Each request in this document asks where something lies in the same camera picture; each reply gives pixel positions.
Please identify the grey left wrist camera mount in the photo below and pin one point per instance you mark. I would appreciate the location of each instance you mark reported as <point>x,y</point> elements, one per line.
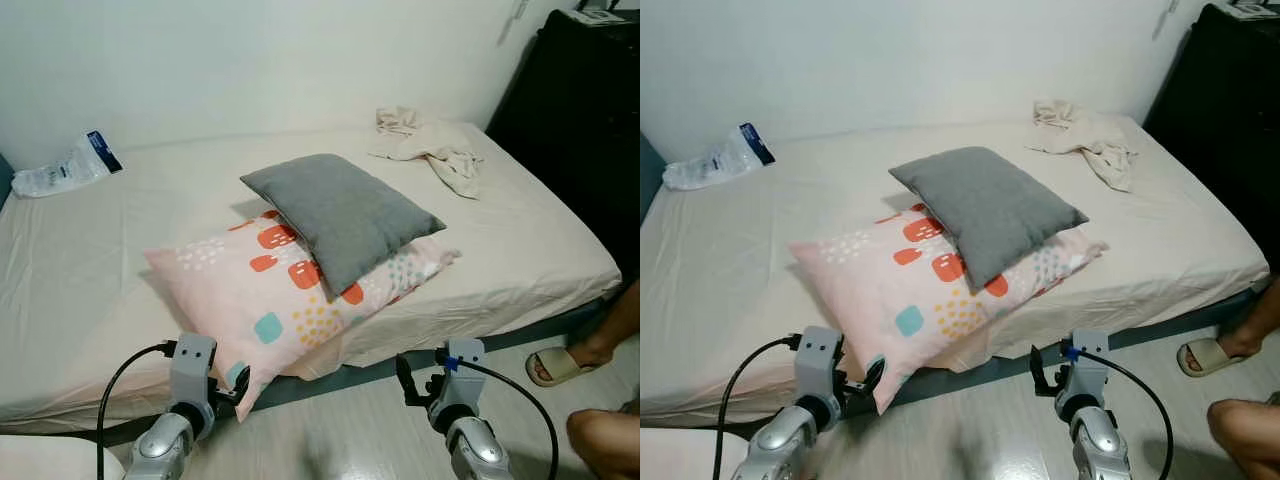
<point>192,368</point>
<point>818,362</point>

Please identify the grey pillow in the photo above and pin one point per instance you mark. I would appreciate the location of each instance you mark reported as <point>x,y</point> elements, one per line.
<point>985,210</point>
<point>340,215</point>

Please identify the papers on cabinet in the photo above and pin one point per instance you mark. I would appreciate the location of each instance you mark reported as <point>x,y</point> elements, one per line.
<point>1250,9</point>
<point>605,16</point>

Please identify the pink patterned pillow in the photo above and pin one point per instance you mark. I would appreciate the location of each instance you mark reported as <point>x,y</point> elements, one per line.
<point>250,295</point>
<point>900,288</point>

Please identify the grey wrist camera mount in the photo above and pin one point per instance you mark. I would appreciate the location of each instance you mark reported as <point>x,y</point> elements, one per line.
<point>1088,365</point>
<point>192,368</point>
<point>818,362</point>
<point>462,372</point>

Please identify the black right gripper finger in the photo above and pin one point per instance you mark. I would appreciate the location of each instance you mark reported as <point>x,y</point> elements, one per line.
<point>1038,372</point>
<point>404,380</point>
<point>1062,350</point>
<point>438,357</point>

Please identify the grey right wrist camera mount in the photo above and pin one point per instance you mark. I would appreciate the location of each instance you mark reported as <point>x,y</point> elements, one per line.
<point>462,372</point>
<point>1088,365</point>

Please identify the bed with beige sheet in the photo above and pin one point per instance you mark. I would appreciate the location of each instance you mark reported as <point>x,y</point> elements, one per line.
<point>520,230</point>
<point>1170,225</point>

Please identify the crumpled beige cloth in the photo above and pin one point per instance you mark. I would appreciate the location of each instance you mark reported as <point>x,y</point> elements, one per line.
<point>1095,140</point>
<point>440,150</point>

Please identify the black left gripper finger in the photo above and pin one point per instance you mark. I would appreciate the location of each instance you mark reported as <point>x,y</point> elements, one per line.
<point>243,380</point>
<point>876,375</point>

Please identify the beige slide sandal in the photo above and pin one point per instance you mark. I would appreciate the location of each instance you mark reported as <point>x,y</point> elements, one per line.
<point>1205,358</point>
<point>555,368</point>

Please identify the clear plastic bag blue label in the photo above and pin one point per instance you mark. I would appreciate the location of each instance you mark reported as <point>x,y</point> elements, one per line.
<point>60,175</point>
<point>715,165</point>

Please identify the blue headboard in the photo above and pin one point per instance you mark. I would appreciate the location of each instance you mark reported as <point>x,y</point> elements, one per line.
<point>648,175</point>
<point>4,178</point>

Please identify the black cabinet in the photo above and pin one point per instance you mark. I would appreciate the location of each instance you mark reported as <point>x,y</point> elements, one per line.
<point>1230,110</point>
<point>580,130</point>

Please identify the person's bare knee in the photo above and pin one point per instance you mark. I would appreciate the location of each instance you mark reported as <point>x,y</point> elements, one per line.
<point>605,440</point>
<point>1245,432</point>

